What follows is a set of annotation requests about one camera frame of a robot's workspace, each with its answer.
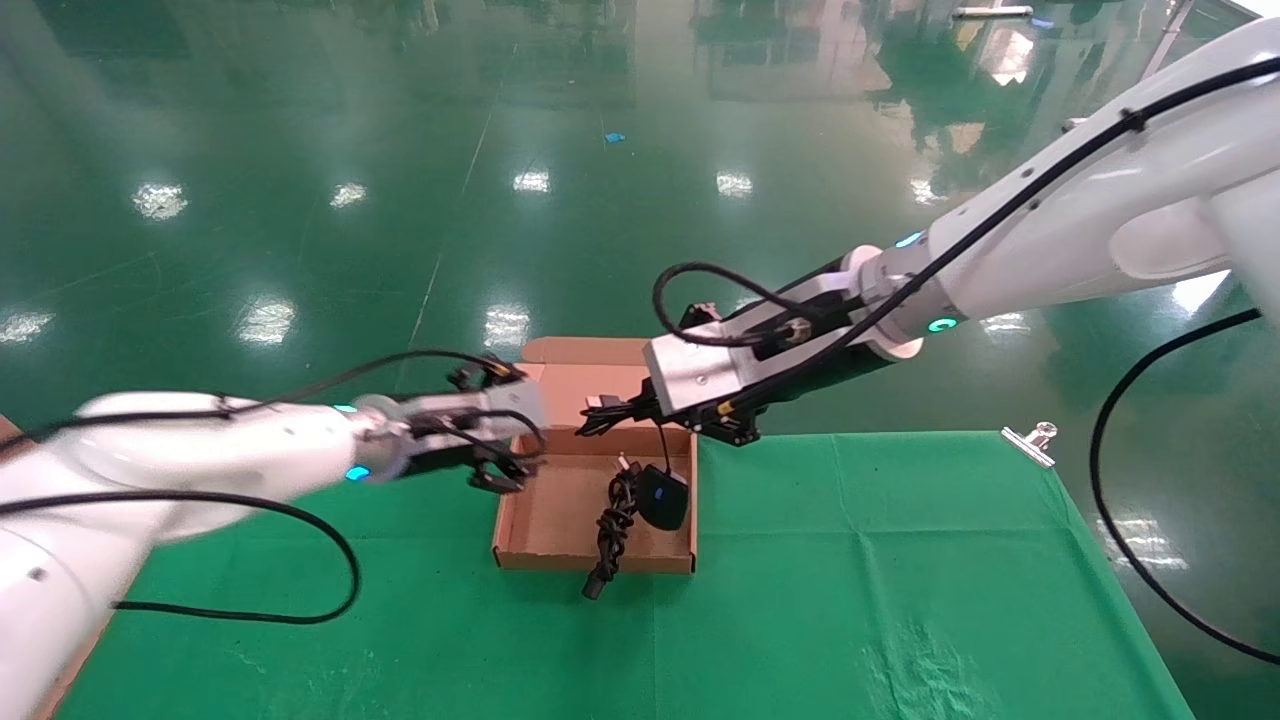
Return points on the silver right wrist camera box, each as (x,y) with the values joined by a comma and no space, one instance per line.
(700,372)

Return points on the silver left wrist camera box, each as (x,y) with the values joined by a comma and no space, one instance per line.
(510,408)

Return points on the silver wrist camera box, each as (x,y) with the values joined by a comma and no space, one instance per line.
(700,372)
(510,408)

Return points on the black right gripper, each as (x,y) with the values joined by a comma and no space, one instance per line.
(800,385)

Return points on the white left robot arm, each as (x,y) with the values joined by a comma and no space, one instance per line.
(200,450)

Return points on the white table foot bar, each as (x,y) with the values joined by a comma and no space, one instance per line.
(990,13)

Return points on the brown cardboard panel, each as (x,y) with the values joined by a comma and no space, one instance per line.
(6,428)

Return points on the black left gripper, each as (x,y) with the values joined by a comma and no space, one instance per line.
(445,452)

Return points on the green table cloth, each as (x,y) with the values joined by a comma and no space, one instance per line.
(800,600)

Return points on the open brown cardboard box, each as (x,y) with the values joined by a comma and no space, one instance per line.
(560,515)

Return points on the silver binder clip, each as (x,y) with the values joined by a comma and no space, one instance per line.
(1030,445)

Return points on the white table leg with foot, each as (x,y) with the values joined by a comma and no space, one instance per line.
(1180,25)

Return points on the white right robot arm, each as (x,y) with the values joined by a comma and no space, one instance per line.
(1080,230)

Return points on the white background table top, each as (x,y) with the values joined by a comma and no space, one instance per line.
(1262,6)

